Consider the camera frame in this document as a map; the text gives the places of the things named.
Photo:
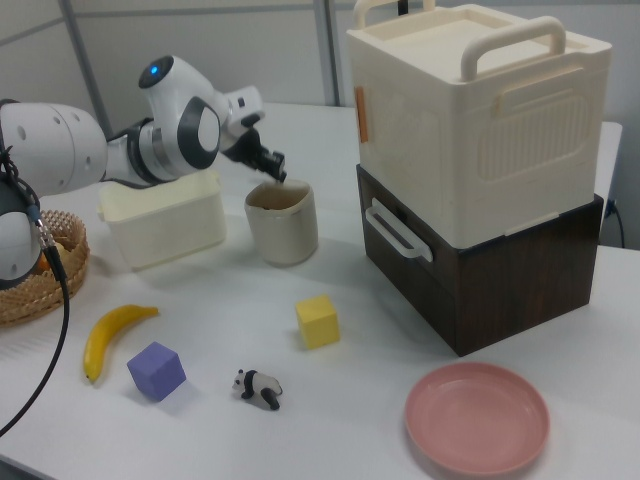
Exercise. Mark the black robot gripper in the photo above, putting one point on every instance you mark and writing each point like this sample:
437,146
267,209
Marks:
243,127

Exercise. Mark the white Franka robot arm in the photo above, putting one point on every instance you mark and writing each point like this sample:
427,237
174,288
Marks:
60,150

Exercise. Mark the cream round dustbin body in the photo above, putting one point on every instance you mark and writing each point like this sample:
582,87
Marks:
287,235

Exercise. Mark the white rectangular plastic container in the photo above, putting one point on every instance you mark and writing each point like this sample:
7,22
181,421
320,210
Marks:
165,225

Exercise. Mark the yellow foam cube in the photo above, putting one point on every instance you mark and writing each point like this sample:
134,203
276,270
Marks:
317,322

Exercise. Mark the cream plastic storage box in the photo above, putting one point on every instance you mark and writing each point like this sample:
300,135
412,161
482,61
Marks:
450,125

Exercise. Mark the small panda figurine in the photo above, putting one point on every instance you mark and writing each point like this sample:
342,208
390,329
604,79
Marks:
257,385

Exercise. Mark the cream and orange toy cake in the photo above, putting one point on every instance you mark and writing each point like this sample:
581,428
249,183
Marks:
59,247

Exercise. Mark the purple foam cube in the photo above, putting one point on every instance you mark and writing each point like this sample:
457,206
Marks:
155,372

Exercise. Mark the yellow toy banana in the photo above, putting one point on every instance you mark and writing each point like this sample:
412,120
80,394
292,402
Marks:
102,340

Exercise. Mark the dark brown wooden drawer box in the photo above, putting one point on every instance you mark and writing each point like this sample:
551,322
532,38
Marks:
500,300

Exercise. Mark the woven wicker basket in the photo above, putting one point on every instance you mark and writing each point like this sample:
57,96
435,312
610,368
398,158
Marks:
30,300

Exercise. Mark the pink round plate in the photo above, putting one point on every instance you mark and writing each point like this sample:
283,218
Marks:
475,420

